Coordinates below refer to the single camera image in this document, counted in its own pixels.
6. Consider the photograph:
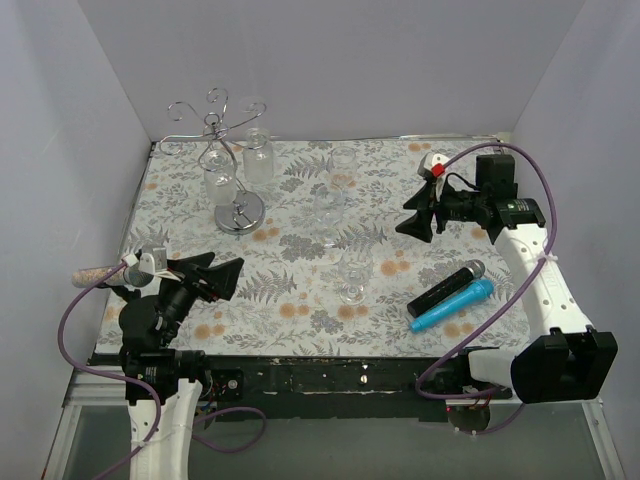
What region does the patterned tumbler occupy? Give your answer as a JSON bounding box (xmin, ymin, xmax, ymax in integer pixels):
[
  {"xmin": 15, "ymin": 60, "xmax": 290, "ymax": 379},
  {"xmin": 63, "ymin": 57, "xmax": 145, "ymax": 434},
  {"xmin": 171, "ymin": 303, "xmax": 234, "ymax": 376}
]
[
  {"xmin": 242, "ymin": 128, "xmax": 274, "ymax": 185},
  {"xmin": 203, "ymin": 149, "xmax": 237, "ymax": 206}
]

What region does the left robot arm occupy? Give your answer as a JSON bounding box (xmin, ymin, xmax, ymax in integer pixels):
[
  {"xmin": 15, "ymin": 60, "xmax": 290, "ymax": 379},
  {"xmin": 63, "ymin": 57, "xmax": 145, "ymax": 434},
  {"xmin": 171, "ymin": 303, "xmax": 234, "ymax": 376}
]
[{"xmin": 119, "ymin": 252, "xmax": 244, "ymax": 479}]

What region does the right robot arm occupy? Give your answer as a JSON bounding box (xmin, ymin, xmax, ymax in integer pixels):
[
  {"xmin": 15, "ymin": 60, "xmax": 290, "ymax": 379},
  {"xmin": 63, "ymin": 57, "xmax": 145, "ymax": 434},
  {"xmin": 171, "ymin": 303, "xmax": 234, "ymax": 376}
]
[{"xmin": 396, "ymin": 153, "xmax": 618, "ymax": 404}]

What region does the chrome wine glass rack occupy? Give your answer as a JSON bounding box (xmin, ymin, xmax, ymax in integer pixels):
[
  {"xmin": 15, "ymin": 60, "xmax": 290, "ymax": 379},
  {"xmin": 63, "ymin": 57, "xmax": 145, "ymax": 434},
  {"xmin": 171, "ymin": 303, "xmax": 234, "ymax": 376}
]
[{"xmin": 159, "ymin": 87, "xmax": 266, "ymax": 236}]

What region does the glitter microphone on stand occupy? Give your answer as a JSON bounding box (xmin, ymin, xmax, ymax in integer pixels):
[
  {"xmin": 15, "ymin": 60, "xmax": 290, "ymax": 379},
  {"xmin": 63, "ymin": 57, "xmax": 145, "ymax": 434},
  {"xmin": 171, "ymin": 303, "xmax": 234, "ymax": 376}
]
[{"xmin": 71, "ymin": 264, "xmax": 153, "ymax": 289}]

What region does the black microphone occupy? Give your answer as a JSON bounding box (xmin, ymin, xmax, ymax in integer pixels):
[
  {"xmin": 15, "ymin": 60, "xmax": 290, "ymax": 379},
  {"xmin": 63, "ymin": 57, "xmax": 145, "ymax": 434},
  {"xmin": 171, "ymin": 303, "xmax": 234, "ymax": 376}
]
[{"xmin": 407, "ymin": 260, "xmax": 485, "ymax": 319}]

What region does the blue toy microphone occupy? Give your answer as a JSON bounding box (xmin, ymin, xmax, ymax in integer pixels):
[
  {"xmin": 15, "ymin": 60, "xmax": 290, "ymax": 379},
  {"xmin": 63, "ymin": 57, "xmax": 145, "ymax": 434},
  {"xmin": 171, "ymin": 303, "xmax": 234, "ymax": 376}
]
[{"xmin": 409, "ymin": 278, "xmax": 494, "ymax": 333}]

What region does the floral tablecloth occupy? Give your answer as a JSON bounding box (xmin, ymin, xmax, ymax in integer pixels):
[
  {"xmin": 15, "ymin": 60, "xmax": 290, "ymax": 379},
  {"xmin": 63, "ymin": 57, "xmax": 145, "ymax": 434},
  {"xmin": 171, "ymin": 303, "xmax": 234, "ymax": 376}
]
[{"xmin": 124, "ymin": 140, "xmax": 515, "ymax": 357}]

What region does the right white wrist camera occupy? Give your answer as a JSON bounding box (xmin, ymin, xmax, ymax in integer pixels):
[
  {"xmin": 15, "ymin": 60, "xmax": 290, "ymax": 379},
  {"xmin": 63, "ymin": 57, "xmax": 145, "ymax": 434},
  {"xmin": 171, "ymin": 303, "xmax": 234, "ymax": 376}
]
[{"xmin": 417, "ymin": 152, "xmax": 449, "ymax": 182}]

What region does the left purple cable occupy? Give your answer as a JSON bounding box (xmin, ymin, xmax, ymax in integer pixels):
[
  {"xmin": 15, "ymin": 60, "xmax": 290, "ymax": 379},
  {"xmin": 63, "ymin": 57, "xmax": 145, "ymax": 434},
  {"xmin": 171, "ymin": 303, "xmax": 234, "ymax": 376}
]
[{"xmin": 58, "ymin": 257, "xmax": 269, "ymax": 480}]

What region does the purple cable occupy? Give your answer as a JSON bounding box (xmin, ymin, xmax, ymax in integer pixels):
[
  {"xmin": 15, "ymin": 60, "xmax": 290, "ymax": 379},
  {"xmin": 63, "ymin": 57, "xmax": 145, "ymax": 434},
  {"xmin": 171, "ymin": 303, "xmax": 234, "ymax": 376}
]
[
  {"xmin": 414, "ymin": 142, "xmax": 559, "ymax": 436},
  {"xmin": 58, "ymin": 257, "xmax": 269, "ymax": 480}
]

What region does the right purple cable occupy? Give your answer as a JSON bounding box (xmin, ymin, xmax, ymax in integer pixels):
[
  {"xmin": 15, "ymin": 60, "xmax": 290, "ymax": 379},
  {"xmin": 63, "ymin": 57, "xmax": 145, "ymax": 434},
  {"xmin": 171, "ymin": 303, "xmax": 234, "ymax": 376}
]
[{"xmin": 414, "ymin": 142, "xmax": 559, "ymax": 436}]

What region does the black table front rail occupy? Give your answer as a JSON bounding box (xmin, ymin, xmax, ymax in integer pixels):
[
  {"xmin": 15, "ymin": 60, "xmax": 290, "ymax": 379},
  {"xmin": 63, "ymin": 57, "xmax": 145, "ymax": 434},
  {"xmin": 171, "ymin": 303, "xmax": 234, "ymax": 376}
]
[{"xmin": 89, "ymin": 353, "xmax": 511, "ymax": 426}]

